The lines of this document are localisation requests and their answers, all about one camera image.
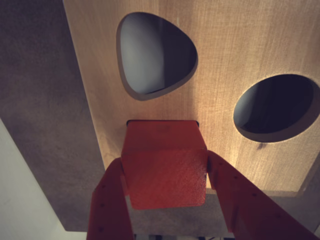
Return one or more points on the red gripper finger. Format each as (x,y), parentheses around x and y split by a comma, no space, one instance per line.
(110,207)
(245,205)

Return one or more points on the red cube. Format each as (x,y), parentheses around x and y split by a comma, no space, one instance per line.
(165,175)

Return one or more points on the wooden shape sorter box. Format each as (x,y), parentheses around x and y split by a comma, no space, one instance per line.
(225,50)

